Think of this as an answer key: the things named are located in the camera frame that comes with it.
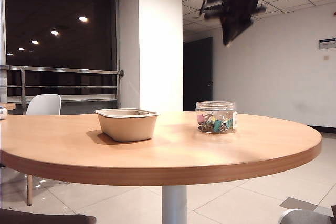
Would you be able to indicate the clear plastic clip jar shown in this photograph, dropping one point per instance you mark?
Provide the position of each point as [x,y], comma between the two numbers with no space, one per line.
[215,108]

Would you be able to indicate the pink binder clip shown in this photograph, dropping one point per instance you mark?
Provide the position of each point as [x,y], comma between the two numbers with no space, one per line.
[200,118]

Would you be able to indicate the beige rectangular paper bowl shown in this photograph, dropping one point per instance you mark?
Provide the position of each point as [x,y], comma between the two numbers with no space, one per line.
[126,129]

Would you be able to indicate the teal binder clip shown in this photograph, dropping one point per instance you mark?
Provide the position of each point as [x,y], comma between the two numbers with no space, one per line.
[229,122]
[217,126]

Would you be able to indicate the white box with print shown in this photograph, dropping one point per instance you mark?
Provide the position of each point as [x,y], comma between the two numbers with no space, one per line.
[3,113]

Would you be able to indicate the dark door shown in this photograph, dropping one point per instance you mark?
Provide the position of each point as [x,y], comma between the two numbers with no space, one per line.
[197,77]

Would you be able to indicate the steel window railing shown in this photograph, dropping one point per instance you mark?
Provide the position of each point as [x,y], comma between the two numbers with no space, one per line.
[65,70]

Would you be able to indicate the white plastic chair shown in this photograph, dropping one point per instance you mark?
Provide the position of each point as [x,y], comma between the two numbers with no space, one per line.
[43,104]

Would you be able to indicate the small wooden side table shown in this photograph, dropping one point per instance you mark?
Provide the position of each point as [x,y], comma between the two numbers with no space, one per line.
[10,106]

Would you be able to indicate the grey floor hatch cover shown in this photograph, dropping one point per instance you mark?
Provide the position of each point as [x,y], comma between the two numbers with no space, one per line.
[292,203]

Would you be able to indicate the dark brown chair back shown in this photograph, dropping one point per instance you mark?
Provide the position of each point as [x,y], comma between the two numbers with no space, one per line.
[39,218]

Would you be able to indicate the grey rounded seat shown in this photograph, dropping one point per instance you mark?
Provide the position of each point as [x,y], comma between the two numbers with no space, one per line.
[307,218]

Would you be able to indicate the white table pedestal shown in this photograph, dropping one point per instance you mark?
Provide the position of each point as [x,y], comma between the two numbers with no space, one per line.
[174,205]

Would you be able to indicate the wall switch plate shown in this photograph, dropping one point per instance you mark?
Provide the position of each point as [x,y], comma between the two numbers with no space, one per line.
[326,57]

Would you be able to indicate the white wall sign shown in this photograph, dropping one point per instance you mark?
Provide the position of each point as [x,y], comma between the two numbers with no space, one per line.
[327,43]

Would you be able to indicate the grey window frame post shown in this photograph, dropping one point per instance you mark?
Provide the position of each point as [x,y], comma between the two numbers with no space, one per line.
[2,37]

